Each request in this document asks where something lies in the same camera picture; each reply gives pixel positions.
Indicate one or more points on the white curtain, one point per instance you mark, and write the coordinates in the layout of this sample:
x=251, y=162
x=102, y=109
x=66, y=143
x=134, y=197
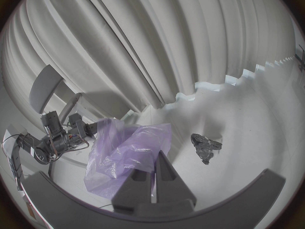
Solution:
x=190, y=32
x=71, y=32

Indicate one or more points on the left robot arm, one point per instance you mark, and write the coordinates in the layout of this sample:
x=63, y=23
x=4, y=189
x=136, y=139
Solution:
x=51, y=125

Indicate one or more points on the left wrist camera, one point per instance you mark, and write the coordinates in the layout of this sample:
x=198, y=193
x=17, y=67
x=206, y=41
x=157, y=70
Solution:
x=75, y=121

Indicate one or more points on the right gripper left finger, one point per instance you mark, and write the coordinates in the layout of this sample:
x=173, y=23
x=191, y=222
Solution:
x=126, y=194

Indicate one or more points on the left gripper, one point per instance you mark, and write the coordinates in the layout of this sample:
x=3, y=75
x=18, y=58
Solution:
x=89, y=130

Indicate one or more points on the purple plastic bag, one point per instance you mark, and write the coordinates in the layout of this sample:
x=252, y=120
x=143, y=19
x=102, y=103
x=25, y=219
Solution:
x=128, y=147

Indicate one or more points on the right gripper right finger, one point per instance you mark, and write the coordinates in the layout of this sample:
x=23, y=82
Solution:
x=176, y=192

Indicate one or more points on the black plastic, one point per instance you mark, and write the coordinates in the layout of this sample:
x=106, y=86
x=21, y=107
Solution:
x=205, y=147

